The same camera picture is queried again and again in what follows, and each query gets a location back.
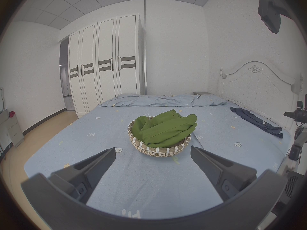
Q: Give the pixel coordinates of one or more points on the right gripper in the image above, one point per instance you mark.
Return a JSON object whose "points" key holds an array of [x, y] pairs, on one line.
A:
{"points": [[301, 116]]}

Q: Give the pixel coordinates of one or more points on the dark blue T-shirt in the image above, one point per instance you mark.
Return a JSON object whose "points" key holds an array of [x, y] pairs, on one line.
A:
{"points": [[254, 120]]}

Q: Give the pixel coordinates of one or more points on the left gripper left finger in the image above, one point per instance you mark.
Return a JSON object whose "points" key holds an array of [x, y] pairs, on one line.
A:
{"points": [[88, 174]]}

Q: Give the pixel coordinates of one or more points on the grey chest of drawers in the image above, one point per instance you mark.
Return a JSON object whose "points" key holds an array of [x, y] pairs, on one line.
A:
{"points": [[12, 130]]}

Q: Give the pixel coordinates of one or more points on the round woven basket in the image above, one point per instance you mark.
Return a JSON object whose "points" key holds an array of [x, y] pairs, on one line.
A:
{"points": [[158, 151]]}

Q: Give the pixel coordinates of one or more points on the bed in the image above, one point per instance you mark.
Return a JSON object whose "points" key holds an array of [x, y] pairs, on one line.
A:
{"points": [[96, 133]]}

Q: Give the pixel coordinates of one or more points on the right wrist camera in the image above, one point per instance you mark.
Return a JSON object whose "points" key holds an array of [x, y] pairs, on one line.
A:
{"points": [[299, 104]]}

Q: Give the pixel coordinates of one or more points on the green shorts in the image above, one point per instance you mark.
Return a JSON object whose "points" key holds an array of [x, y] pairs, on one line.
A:
{"points": [[165, 128]]}

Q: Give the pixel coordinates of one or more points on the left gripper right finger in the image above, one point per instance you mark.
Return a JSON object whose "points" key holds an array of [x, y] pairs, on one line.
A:
{"points": [[225, 178]]}

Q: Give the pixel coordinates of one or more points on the pale vertical wall pipe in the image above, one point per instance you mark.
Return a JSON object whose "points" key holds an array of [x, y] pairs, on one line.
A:
{"points": [[145, 56]]}

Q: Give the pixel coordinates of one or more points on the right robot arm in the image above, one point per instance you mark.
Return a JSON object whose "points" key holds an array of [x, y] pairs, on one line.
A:
{"points": [[299, 138]]}

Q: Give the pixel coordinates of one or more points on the white wardrobe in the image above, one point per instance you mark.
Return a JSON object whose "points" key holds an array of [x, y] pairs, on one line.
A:
{"points": [[105, 56]]}

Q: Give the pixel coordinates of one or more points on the grey bedside table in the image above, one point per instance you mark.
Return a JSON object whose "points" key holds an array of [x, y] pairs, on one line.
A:
{"points": [[203, 93]]}

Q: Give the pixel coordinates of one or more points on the pale blue quilt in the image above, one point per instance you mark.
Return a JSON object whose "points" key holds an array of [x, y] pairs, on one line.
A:
{"points": [[156, 100]]}

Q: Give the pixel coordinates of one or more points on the small red object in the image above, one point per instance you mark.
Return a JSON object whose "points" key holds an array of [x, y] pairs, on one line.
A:
{"points": [[12, 114]]}

